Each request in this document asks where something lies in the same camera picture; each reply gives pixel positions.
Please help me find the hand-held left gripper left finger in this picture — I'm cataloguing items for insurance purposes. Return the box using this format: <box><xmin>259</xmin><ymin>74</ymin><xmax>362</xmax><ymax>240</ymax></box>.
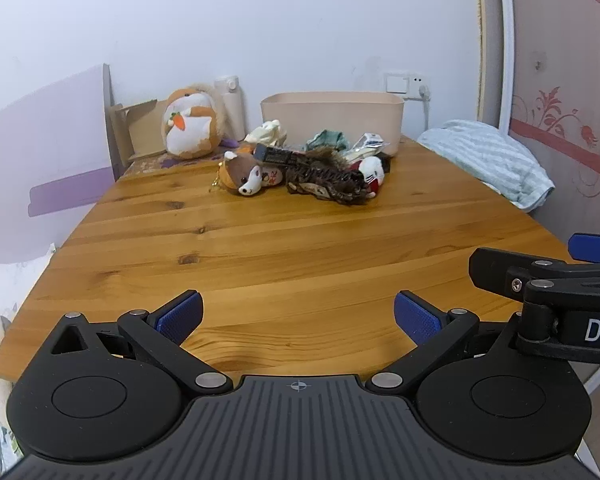
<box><xmin>50</xmin><ymin>289</ymin><xmax>234</xmax><ymax>395</ymax></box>

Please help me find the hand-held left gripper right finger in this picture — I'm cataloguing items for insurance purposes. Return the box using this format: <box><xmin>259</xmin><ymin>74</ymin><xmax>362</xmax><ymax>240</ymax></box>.
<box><xmin>371</xmin><ymin>289</ymin><xmax>520</xmax><ymax>393</ymax></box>

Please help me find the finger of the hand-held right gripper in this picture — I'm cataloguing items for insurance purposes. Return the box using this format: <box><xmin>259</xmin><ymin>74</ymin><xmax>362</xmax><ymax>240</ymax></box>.
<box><xmin>469</xmin><ymin>247</ymin><xmax>600</xmax><ymax>305</ymax></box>
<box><xmin>568</xmin><ymin>233</ymin><xmax>600</xmax><ymax>264</ymax></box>

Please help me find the small brown dog plush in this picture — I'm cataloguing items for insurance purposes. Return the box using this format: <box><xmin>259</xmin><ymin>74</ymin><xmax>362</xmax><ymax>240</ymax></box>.
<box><xmin>217</xmin><ymin>150</ymin><xmax>283</xmax><ymax>196</ymax></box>

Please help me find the red white plush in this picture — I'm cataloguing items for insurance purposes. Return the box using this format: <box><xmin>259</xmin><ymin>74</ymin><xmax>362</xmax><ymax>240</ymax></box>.
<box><xmin>357</xmin><ymin>156</ymin><xmax>387</xmax><ymax>195</ymax></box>

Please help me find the dark brown patterned cloth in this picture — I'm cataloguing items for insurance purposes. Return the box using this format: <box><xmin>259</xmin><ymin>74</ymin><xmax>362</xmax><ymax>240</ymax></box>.
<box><xmin>285</xmin><ymin>154</ymin><xmax>376</xmax><ymax>206</ymax></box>

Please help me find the blue white tissue packet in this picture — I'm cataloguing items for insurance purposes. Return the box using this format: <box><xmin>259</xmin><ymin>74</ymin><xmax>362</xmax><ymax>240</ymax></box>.
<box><xmin>347</xmin><ymin>132</ymin><xmax>391</xmax><ymax>162</ymax></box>

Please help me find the dark printed box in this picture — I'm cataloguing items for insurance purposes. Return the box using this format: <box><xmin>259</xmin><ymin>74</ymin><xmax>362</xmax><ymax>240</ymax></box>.
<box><xmin>254</xmin><ymin>144</ymin><xmax>306</xmax><ymax>167</ymax></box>

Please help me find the green checked cloth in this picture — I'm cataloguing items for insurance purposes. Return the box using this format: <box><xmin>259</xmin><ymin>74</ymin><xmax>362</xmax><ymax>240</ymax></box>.
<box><xmin>306</xmin><ymin>130</ymin><xmax>351</xmax><ymax>152</ymax></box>

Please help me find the cream cloth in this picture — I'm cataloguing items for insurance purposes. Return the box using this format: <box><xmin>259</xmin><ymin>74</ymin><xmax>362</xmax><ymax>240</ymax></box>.
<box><xmin>244</xmin><ymin>120</ymin><xmax>288</xmax><ymax>145</ymax></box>

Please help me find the beige plastic container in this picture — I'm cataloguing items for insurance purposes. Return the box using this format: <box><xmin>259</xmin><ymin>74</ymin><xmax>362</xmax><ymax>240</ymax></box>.
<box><xmin>260</xmin><ymin>91</ymin><xmax>406</xmax><ymax>157</ymax></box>

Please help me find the pale striped blanket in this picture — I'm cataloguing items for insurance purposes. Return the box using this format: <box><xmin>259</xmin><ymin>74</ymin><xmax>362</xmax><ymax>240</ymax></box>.
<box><xmin>417</xmin><ymin>120</ymin><xmax>556</xmax><ymax>212</ymax></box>

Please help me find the patterned brown mat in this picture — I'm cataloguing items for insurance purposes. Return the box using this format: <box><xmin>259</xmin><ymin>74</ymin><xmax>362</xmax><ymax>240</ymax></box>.
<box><xmin>125</xmin><ymin>152</ymin><xmax>221</xmax><ymax>177</ymax></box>

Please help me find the white printed bedsheet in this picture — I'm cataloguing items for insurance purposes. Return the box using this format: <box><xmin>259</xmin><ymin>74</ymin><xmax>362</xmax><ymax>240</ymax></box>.
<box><xmin>0</xmin><ymin>244</ymin><xmax>57</xmax><ymax>461</ymax></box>

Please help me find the orange white hamster plush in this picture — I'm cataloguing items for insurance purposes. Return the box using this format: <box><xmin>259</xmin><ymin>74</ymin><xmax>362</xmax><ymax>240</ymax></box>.
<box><xmin>161</xmin><ymin>83</ymin><xmax>227</xmax><ymax>161</ymax></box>

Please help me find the brown cardboard box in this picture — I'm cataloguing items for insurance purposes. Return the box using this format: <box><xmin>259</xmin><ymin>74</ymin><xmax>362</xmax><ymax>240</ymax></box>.
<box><xmin>105</xmin><ymin>99</ymin><xmax>171</xmax><ymax>181</ymax></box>

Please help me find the lilac panel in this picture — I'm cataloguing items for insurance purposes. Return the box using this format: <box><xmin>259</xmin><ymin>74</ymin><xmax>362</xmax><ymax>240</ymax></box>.
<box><xmin>0</xmin><ymin>63</ymin><xmax>118</xmax><ymax>267</ymax></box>

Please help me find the white thermos bottle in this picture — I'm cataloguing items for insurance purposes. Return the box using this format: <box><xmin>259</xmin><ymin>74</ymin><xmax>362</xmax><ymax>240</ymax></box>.
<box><xmin>214</xmin><ymin>75</ymin><xmax>247</xmax><ymax>142</ymax></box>

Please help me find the white plug with cable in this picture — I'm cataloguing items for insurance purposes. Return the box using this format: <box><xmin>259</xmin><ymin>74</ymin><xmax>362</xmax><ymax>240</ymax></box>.
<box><xmin>418</xmin><ymin>84</ymin><xmax>432</xmax><ymax>133</ymax></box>

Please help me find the white wall switch socket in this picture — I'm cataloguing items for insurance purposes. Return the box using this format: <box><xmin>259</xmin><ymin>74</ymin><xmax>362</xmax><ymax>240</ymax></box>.
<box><xmin>384</xmin><ymin>72</ymin><xmax>431</xmax><ymax>98</ymax></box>

